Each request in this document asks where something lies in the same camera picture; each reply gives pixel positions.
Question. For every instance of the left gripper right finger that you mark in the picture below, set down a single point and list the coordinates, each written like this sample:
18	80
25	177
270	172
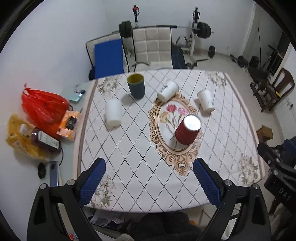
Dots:
244	205

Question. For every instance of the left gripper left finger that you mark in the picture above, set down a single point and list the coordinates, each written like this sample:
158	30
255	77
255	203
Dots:
45	222

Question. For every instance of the red corrugated paper cup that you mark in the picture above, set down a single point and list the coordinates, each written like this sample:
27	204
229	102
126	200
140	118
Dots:
188	129

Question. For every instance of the white paper cup right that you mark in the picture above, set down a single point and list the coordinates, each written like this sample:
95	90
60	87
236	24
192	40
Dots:
205	99

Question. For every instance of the white plastic cup left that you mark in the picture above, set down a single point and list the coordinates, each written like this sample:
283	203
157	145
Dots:
113	112

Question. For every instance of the white paper cup lying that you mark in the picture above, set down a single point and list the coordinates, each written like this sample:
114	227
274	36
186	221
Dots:
168	91

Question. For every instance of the green cup yellow inside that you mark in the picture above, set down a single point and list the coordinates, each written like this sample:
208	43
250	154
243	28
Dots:
136	85

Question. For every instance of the small cardboard box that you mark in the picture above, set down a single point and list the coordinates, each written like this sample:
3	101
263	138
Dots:
264	133

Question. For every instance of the black round puck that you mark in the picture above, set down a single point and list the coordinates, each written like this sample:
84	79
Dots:
41	170

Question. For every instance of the dark sauce bottle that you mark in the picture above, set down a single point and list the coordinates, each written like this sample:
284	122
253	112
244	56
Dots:
41	139

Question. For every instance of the wooden chair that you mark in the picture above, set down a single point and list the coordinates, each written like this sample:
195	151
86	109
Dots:
268	94

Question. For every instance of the yellow plastic bag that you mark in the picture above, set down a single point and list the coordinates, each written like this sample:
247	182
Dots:
19	138

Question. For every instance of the orange tissue packet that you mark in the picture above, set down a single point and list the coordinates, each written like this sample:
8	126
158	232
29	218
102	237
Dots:
68	126

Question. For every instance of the red plastic bag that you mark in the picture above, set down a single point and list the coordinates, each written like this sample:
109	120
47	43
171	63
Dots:
44	109

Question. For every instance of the floral patterned tablecloth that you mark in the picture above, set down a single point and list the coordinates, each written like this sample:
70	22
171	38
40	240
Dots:
147	169

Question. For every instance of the light blue notebook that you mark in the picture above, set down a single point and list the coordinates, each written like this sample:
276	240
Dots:
75	93

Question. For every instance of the blue mat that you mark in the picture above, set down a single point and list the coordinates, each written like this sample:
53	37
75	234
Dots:
108	58

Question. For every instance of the white padded chair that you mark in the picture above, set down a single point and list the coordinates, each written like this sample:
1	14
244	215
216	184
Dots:
152	48

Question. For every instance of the barbell on rack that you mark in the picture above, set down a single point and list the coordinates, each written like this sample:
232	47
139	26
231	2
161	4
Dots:
182	57

